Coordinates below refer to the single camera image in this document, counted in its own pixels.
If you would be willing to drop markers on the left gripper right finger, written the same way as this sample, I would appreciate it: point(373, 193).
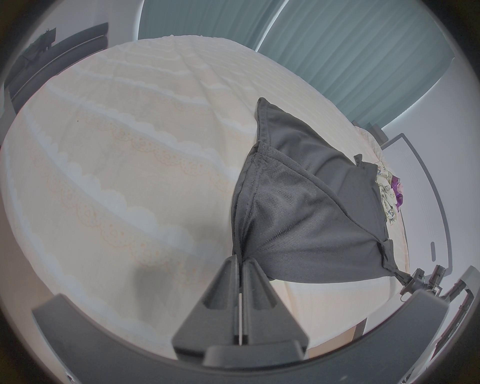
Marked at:
point(273, 326)

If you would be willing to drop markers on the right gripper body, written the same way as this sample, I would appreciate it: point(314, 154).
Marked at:
point(418, 279)

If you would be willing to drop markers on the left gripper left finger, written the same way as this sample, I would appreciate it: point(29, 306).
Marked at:
point(210, 326)

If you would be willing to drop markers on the black T-shirt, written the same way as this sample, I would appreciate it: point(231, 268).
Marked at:
point(311, 225)

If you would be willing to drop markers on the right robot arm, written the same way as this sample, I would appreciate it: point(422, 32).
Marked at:
point(437, 275)

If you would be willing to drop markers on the bed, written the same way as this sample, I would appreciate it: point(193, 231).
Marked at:
point(131, 150)

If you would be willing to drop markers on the purple satin garment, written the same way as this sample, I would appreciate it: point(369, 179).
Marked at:
point(397, 187)

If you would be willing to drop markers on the white printed garment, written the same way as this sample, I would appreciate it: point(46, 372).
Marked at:
point(384, 187)

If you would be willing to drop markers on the grey bedside table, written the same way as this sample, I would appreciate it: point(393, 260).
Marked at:
point(378, 133)

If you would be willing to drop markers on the blue-green curtain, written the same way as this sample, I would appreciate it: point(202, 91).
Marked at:
point(206, 18)
point(367, 56)

